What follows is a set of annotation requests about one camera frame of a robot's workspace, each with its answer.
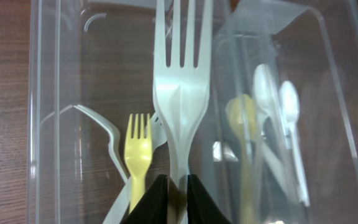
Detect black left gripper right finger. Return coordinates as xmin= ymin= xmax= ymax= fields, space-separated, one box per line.
xmin=187 ymin=174 xmax=230 ymax=224

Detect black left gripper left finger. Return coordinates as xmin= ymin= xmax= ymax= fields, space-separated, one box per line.
xmin=121 ymin=174 xmax=168 ymax=224

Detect yellow plastic fork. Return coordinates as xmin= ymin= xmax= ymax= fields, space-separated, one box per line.
xmin=124 ymin=113 xmax=153 ymax=213

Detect clear bent plastic fork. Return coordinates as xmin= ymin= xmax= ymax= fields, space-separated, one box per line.
xmin=73 ymin=105 xmax=130 ymax=183

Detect broad white plastic spoon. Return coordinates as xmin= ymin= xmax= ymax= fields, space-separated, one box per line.
xmin=261 ymin=141 xmax=298 ymax=202

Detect yellow plastic spoon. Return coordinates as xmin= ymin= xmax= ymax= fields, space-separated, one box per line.
xmin=226 ymin=95 xmax=257 ymax=223

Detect white plastic fork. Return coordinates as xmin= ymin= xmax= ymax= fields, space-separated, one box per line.
xmin=103 ymin=113 xmax=167 ymax=224
xmin=153 ymin=0 xmax=214 ymax=223

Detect left clear plastic container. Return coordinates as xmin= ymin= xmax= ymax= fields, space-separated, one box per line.
xmin=26 ymin=0 xmax=229 ymax=224

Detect clear plastic container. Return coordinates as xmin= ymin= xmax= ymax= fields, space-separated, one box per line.
xmin=199 ymin=1 xmax=358 ymax=223
xmin=26 ymin=0 xmax=229 ymax=224

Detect right clear plastic container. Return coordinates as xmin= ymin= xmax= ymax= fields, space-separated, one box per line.
xmin=199 ymin=1 xmax=358 ymax=223

